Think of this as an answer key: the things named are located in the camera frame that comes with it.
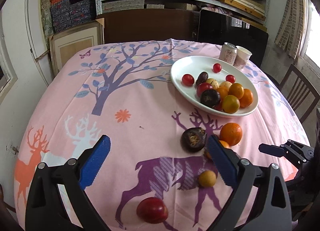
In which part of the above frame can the small yellow green fruit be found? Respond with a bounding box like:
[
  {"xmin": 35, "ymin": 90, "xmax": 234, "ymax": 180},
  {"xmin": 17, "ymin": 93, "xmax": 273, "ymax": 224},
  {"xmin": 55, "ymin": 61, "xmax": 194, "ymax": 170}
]
[{"xmin": 198, "ymin": 170, "xmax": 217, "ymax": 188}]

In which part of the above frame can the large orange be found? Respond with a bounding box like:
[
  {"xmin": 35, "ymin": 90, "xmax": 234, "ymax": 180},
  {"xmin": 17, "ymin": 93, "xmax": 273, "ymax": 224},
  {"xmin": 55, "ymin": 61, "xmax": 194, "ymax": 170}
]
[{"xmin": 219, "ymin": 123, "xmax": 243, "ymax": 146}]

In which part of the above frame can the yellow orange citrus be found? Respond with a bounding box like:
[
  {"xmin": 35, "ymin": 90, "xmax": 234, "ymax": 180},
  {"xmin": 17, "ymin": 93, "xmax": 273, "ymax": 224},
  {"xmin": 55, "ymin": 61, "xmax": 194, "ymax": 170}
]
[{"xmin": 222, "ymin": 95, "xmax": 240, "ymax": 114}]

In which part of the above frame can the small orange mandarin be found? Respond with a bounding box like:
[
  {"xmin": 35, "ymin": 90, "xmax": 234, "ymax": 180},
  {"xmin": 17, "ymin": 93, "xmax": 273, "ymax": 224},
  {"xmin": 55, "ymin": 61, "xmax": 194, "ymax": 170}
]
[{"xmin": 228, "ymin": 83, "xmax": 244, "ymax": 100}]

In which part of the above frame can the dark passion fruit back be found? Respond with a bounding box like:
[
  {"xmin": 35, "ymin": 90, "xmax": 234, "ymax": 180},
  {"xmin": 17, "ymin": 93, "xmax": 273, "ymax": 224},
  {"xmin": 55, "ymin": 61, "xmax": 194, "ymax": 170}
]
[{"xmin": 181, "ymin": 127, "xmax": 207, "ymax": 152}]

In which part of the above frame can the red cherry tomato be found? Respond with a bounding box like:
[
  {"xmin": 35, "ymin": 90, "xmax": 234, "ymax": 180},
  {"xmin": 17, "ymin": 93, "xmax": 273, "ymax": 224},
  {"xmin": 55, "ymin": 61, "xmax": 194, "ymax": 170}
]
[
  {"xmin": 213, "ymin": 102, "xmax": 223, "ymax": 111},
  {"xmin": 226, "ymin": 75, "xmax": 236, "ymax": 84},
  {"xmin": 213, "ymin": 63, "xmax": 222, "ymax": 74},
  {"xmin": 182, "ymin": 74, "xmax": 195, "ymax": 87}
]

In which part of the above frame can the big red plum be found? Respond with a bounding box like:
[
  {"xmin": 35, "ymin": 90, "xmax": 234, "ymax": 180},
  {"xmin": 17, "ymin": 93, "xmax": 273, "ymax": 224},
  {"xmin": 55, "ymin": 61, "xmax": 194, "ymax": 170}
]
[{"xmin": 136, "ymin": 197, "xmax": 169, "ymax": 224}]

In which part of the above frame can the dark wooden chair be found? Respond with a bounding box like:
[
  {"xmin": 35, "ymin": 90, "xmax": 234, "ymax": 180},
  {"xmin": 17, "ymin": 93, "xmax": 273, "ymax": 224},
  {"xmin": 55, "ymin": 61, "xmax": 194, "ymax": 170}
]
[{"xmin": 279, "ymin": 64, "xmax": 319, "ymax": 123}]

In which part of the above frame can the orange in plate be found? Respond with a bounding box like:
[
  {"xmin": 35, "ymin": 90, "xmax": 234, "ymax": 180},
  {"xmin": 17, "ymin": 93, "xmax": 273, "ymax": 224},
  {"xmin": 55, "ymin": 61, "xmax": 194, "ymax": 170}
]
[{"xmin": 239, "ymin": 89, "xmax": 254, "ymax": 108}]

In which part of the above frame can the yellow round fruit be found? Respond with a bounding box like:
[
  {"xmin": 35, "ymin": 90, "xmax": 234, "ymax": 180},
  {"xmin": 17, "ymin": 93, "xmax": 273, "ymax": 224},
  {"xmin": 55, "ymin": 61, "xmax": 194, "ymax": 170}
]
[{"xmin": 220, "ymin": 81, "xmax": 232, "ymax": 90}]

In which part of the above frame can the pink deer print tablecloth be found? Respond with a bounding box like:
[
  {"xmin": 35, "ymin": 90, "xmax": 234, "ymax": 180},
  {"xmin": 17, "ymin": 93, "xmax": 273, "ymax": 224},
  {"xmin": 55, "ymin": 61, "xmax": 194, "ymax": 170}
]
[{"xmin": 13, "ymin": 38, "xmax": 311, "ymax": 231}]

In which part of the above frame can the striped pepino melon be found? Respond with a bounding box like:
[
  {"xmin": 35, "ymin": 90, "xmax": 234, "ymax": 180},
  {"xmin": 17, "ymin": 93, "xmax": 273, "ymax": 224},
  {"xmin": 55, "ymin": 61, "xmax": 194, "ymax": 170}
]
[{"xmin": 206, "ymin": 78, "xmax": 220, "ymax": 90}]

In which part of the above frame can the paper cup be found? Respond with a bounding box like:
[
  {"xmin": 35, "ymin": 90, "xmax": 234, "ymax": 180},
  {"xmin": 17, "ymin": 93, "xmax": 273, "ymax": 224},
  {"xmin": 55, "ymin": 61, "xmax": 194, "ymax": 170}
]
[{"xmin": 233, "ymin": 45, "xmax": 252, "ymax": 70}]

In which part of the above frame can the checkered curtain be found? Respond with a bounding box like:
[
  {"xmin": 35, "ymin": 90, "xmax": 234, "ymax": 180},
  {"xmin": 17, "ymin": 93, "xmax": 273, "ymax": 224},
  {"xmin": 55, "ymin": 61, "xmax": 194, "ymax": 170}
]
[{"xmin": 274, "ymin": 0, "xmax": 306, "ymax": 60}]

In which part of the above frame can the pink drink can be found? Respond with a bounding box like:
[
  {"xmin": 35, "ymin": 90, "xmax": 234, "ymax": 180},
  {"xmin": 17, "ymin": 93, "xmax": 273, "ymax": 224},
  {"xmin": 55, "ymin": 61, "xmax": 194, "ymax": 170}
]
[{"xmin": 219, "ymin": 42, "xmax": 238, "ymax": 65}]

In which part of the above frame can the white oval plate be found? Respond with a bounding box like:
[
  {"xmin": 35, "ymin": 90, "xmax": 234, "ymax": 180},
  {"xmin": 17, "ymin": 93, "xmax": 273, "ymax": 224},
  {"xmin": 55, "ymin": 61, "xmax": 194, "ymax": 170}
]
[{"xmin": 170, "ymin": 56, "xmax": 259, "ymax": 118}]

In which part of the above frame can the black monitor screen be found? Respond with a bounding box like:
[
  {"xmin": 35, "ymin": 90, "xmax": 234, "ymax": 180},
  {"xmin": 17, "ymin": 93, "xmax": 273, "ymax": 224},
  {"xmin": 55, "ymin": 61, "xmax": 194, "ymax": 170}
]
[{"xmin": 197, "ymin": 10, "xmax": 268, "ymax": 67}]

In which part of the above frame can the framed picture leaning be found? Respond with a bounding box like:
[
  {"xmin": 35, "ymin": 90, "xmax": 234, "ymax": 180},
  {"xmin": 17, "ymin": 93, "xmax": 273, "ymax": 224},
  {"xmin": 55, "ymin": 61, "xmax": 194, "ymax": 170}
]
[{"xmin": 49, "ymin": 18, "xmax": 105, "ymax": 76}]

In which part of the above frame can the stack of blue boxes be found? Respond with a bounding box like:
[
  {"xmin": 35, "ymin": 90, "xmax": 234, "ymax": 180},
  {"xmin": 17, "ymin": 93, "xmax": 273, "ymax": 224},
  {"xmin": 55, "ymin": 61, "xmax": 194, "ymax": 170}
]
[{"xmin": 50, "ymin": 0, "xmax": 96, "ymax": 33}]

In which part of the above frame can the dark wooden cabinet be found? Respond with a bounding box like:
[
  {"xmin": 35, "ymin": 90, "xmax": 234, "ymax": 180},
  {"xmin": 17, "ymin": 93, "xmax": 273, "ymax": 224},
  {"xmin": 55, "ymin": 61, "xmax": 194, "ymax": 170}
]
[{"xmin": 97, "ymin": 9, "xmax": 200, "ymax": 43}]

